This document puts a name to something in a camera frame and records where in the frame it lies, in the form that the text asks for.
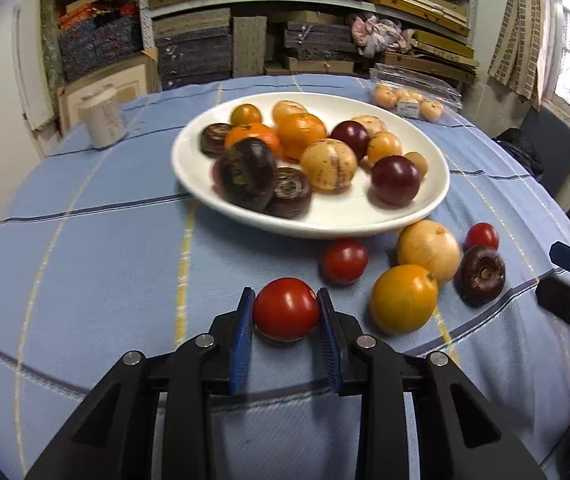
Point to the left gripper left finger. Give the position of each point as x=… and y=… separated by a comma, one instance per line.
x=111, y=433

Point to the large yellow melon fruit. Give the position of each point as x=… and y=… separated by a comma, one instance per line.
x=433, y=247

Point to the clear plastic fruit box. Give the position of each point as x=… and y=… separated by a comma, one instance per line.
x=414, y=95

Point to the yellow orange tomato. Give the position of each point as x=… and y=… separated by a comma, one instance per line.
x=245, y=114

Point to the white drink can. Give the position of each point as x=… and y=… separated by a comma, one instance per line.
x=101, y=113

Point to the red tomato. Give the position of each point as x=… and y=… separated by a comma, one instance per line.
x=286, y=310

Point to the small dark mangosteen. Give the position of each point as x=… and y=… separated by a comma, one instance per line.
x=212, y=138

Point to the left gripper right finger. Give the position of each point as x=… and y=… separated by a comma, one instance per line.
x=460, y=435

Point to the large dark mangosteen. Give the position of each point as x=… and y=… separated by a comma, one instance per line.
x=292, y=194

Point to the blue checked tablecloth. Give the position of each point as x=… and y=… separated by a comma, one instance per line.
x=104, y=252

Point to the framed cardboard panel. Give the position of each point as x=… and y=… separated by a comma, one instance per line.
x=132, y=77

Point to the beige curtain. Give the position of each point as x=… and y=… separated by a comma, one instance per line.
x=524, y=55

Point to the dark red plum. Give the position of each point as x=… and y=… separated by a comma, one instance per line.
x=354, y=135
x=395, y=180

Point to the orange mandarin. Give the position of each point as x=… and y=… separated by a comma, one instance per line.
x=258, y=131
x=297, y=131

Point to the pink cloth bundle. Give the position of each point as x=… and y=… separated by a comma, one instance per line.
x=373, y=35

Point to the white oval plate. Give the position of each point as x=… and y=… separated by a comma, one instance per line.
x=355, y=212

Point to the pale peach fruit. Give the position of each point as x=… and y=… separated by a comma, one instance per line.
x=284, y=108

